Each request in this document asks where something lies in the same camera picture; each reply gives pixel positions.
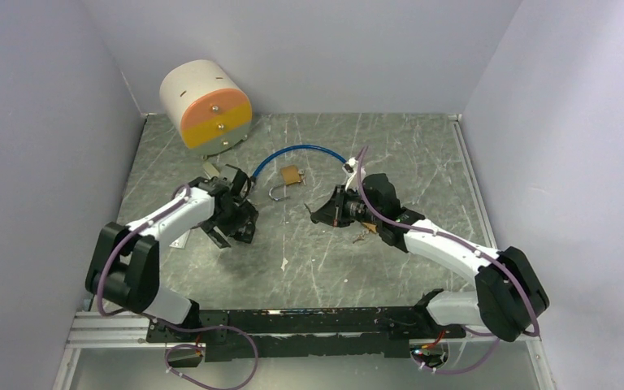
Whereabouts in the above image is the blue cable lock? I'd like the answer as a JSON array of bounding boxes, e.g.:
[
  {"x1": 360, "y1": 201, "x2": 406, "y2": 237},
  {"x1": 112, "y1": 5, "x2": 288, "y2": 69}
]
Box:
[{"x1": 249, "y1": 144, "x2": 352, "y2": 181}]

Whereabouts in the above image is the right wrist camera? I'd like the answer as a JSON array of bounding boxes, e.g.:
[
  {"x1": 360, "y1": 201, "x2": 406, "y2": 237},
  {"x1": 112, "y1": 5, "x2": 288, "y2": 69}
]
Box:
[{"x1": 343, "y1": 158, "x2": 358, "y2": 190}]

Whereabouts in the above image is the beige cylinder drawer box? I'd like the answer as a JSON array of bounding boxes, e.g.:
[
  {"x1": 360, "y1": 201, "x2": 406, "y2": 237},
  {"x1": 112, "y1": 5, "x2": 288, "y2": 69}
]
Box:
[{"x1": 159, "y1": 59, "x2": 254, "y2": 158}]

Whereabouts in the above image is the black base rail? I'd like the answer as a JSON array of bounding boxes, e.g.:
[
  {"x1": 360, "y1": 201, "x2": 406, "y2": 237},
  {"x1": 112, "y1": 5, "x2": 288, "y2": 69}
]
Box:
[{"x1": 145, "y1": 306, "x2": 466, "y2": 362}]

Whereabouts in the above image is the plastic packaging card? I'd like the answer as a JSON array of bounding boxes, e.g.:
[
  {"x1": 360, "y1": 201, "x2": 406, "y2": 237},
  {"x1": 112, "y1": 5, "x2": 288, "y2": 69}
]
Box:
[{"x1": 170, "y1": 232, "x2": 189, "y2": 249}]

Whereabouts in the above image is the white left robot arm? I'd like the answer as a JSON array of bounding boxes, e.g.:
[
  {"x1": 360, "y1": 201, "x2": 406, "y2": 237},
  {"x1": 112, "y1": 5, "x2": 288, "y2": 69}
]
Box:
[{"x1": 84, "y1": 165, "x2": 258, "y2": 341}]

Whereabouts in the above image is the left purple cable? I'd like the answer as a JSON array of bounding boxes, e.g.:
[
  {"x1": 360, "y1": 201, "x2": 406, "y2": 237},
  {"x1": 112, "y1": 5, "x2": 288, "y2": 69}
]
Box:
[{"x1": 164, "y1": 322, "x2": 263, "y2": 390}]

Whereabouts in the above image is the purple cable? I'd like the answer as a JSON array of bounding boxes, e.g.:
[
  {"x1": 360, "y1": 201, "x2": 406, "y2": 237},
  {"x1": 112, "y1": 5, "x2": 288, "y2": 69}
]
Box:
[
  {"x1": 411, "y1": 323, "x2": 504, "y2": 376},
  {"x1": 164, "y1": 322, "x2": 263, "y2": 390}
]

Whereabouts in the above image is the long shackle brass padlock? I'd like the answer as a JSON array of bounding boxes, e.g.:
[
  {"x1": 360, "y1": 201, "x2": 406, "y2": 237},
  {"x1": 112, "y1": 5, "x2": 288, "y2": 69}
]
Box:
[{"x1": 362, "y1": 223, "x2": 377, "y2": 234}]

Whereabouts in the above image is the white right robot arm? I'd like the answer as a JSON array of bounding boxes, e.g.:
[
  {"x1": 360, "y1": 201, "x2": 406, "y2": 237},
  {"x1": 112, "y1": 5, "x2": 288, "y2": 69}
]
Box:
[{"x1": 310, "y1": 174, "x2": 549, "y2": 342}]

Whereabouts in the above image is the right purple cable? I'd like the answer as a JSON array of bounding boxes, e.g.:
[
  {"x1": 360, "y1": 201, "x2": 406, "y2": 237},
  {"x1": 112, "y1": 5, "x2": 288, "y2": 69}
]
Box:
[{"x1": 411, "y1": 323, "x2": 504, "y2": 376}]

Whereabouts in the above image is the black padlock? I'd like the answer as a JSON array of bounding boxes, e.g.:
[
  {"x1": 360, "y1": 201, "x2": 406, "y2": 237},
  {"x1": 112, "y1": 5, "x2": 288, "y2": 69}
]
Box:
[{"x1": 232, "y1": 221, "x2": 256, "y2": 244}]

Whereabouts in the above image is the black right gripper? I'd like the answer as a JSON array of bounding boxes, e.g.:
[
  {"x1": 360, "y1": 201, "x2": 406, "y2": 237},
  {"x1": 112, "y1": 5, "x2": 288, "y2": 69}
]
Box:
[{"x1": 312, "y1": 185, "x2": 382, "y2": 228}]

